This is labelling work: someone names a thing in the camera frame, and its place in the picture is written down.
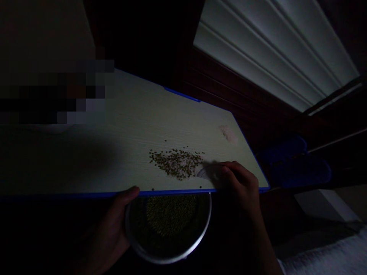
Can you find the person's right hand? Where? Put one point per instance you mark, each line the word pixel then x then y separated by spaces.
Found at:
pixel 243 186

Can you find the person's left hand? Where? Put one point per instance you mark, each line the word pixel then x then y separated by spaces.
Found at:
pixel 113 223

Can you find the white card scraper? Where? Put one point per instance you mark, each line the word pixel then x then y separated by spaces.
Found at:
pixel 208 172

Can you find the round metal bowl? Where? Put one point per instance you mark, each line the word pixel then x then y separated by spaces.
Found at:
pixel 200 240

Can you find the pinkish white powder patch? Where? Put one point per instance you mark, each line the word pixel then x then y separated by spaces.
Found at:
pixel 229 134

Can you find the heap of green beans in bowl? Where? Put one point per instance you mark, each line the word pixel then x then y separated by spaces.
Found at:
pixel 172 214

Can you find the scattered pile of green beans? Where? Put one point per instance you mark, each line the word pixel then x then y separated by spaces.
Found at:
pixel 175 161

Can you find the white box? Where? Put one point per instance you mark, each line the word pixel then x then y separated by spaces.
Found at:
pixel 327 204

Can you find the grey bedding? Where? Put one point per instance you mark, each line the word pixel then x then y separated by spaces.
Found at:
pixel 324 252

